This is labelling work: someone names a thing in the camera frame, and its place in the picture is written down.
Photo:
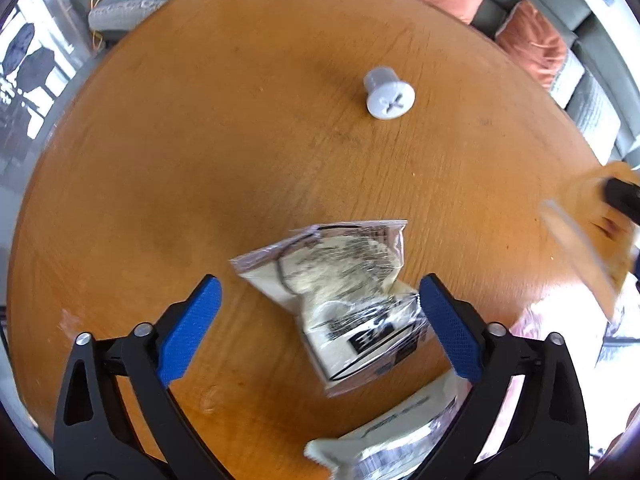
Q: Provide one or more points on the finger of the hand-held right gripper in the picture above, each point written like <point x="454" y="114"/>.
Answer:
<point x="622" y="197"/>

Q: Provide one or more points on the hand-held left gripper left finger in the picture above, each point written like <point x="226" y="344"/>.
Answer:
<point x="192" y="327"/>

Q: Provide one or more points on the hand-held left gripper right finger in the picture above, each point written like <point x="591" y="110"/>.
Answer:
<point x="450" y="327"/>

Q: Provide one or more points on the clear plastic wrapper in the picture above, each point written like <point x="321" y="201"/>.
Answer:
<point x="585" y="225"/>

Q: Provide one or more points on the clear packet with cream contents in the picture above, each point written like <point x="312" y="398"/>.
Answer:
<point x="340" y="270"/>

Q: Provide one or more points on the grey pillow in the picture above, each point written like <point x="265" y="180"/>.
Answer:
<point x="595" y="110"/>

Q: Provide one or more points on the cream white packet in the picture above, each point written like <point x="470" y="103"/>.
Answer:
<point x="395" y="440"/>

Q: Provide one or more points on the white striped pillow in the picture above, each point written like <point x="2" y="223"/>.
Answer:
<point x="567" y="77"/>

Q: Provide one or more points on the dark orange pillow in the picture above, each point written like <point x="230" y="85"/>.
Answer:
<point x="535" y="42"/>

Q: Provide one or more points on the white plastic screw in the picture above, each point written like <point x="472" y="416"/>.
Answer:
<point x="392" y="100"/>

